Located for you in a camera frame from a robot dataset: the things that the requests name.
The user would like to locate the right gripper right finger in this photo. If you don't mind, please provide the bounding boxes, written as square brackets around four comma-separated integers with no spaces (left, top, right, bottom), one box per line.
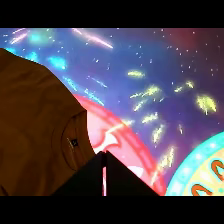
[105,150,160,197]

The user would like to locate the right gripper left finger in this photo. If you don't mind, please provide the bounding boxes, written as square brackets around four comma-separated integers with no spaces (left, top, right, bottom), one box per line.
[52,150,105,197]

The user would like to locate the brown T-shirt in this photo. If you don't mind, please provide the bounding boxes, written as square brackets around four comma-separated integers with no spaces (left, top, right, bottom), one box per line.
[0,47,98,197]

